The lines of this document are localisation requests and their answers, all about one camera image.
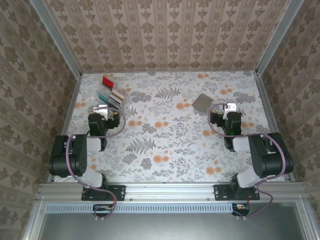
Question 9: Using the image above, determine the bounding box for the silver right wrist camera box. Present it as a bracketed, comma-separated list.
[223, 102, 237, 119]

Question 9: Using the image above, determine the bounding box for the aluminium frame bar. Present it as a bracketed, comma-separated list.
[295, 199, 313, 240]
[22, 197, 48, 240]

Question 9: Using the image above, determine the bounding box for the red card stack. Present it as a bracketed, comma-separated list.
[101, 76, 115, 89]

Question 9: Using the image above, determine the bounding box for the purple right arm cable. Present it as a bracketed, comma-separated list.
[208, 102, 287, 221]

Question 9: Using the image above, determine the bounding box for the aluminium table side rail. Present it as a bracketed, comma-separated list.
[47, 73, 83, 183]
[252, 71, 296, 183]

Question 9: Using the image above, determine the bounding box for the clear acrylic card organizer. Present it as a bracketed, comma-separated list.
[97, 76, 129, 111]

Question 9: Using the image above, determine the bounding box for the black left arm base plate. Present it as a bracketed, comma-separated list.
[81, 184, 126, 202]

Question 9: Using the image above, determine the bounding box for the grey folding card holder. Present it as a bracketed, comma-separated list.
[191, 93, 214, 112]

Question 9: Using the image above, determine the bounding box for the aluminium corner post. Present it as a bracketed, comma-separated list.
[27, 0, 83, 77]
[254, 0, 306, 76]

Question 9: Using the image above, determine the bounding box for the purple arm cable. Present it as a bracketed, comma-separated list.
[208, 102, 287, 221]
[65, 106, 127, 222]

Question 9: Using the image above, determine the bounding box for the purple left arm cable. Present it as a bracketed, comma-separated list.
[65, 106, 127, 222]

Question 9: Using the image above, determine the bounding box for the floral patterned table covering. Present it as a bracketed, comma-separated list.
[53, 71, 287, 183]

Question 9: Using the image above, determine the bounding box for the long aluminium base rail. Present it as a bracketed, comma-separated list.
[37, 181, 305, 202]

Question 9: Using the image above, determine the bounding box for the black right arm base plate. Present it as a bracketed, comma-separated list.
[213, 184, 261, 202]

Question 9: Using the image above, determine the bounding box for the white slotted cable duct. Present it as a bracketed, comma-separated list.
[46, 202, 251, 214]

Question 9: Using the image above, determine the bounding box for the thin aluminium table end rail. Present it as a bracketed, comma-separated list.
[80, 68, 258, 75]

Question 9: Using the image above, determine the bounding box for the grey sheet metal panel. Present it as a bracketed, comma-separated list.
[37, 212, 308, 240]

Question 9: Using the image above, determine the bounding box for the beige card stack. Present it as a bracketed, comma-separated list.
[111, 89, 125, 101]

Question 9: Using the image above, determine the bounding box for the black connector board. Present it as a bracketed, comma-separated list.
[92, 203, 113, 218]

